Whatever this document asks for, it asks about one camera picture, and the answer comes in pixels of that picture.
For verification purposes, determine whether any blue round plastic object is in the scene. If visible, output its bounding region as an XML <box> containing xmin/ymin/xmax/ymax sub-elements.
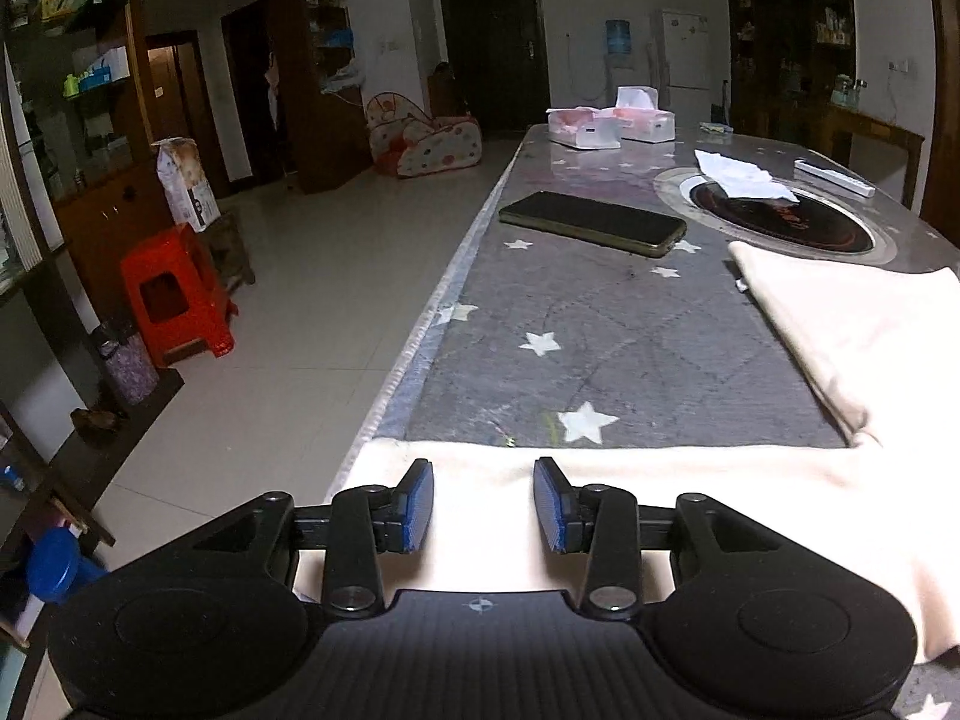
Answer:
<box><xmin>28</xmin><ymin>526</ymin><xmax>110</xmax><ymax>605</ymax></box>

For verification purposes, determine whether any dark wooden wall cabinet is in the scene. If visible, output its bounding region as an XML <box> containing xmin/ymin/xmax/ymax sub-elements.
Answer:
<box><xmin>725</xmin><ymin>0</ymin><xmax>858</xmax><ymax>142</ymax></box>

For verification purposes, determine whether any printed white bag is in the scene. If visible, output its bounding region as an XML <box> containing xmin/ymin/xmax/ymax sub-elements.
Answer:
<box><xmin>153</xmin><ymin>136</ymin><xmax>223</xmax><ymax>234</ymax></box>

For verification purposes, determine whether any patterned waste bin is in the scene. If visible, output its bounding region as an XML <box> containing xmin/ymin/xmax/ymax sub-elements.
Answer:
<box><xmin>91</xmin><ymin>318</ymin><xmax>161</xmax><ymax>408</ymax></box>

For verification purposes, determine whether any children's spotted sofa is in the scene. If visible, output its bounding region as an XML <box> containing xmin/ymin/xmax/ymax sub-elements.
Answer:
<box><xmin>364</xmin><ymin>91</ymin><xmax>483</xmax><ymax>179</ymax></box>

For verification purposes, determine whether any cream cloth garment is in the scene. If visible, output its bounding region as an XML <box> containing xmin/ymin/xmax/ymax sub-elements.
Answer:
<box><xmin>292</xmin><ymin>240</ymin><xmax>960</xmax><ymax>665</ymax></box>

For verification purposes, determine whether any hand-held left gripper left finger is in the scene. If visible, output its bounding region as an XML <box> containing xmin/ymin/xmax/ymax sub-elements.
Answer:
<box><xmin>191</xmin><ymin>457</ymin><xmax>437</xmax><ymax>620</ymax></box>

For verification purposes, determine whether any dark wooden shelf unit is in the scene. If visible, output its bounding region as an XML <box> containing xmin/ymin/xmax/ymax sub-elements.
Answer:
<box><xmin>261</xmin><ymin>0</ymin><xmax>370</xmax><ymax>194</ymax></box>

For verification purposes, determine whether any white refrigerator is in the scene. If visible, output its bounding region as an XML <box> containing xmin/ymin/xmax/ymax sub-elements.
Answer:
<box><xmin>648</xmin><ymin>8</ymin><xmax>712</xmax><ymax>130</ymax></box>

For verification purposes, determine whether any red plastic stool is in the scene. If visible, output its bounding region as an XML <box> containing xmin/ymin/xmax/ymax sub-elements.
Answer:
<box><xmin>119</xmin><ymin>223</ymin><xmax>240</xmax><ymax>369</ymax></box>

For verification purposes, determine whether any wooden side table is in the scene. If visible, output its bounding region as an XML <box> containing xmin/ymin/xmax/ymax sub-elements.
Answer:
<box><xmin>820</xmin><ymin>100</ymin><xmax>926</xmax><ymax>209</ymax></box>

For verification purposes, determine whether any dark wooden door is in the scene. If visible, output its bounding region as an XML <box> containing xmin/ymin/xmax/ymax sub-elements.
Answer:
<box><xmin>436</xmin><ymin>0</ymin><xmax>543</xmax><ymax>138</ymax></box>

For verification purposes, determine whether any grey star-patterned table cover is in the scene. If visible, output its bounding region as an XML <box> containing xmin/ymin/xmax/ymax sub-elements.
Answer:
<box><xmin>328</xmin><ymin>124</ymin><xmax>960</xmax><ymax>500</ymax></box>

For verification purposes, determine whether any crumpled white tissue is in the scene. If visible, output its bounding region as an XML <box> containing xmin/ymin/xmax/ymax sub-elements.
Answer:
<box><xmin>693</xmin><ymin>148</ymin><xmax>800</xmax><ymax>204</ymax></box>

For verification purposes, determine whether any white power strip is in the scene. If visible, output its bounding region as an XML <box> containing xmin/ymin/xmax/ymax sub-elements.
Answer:
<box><xmin>793</xmin><ymin>158</ymin><xmax>878</xmax><ymax>200</ymax></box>

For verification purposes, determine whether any water dispenser with blue bottle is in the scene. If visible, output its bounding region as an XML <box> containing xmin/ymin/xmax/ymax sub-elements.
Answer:
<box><xmin>602</xmin><ymin>18</ymin><xmax>636</xmax><ymax>110</ymax></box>

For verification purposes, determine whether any small wooden stool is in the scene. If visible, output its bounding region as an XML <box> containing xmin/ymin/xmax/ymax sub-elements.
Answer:
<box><xmin>198</xmin><ymin>206</ymin><xmax>257</xmax><ymax>295</ymax></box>

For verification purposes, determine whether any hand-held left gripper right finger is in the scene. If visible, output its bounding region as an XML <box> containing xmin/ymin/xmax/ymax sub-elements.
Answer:
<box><xmin>531</xmin><ymin>456</ymin><xmax>778</xmax><ymax>620</ymax></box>

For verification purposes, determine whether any dark wooden display cabinet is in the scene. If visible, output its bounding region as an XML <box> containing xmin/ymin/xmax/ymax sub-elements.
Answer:
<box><xmin>0</xmin><ymin>0</ymin><xmax>188</xmax><ymax>466</ymax></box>

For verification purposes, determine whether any black smartphone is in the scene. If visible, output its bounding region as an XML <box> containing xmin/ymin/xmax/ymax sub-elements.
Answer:
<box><xmin>499</xmin><ymin>190</ymin><xmax>689</xmax><ymax>258</ymax></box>

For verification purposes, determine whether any round built-in induction cooker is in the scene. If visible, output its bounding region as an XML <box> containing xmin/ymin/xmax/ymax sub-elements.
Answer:
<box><xmin>652</xmin><ymin>166</ymin><xmax>898</xmax><ymax>266</ymax></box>

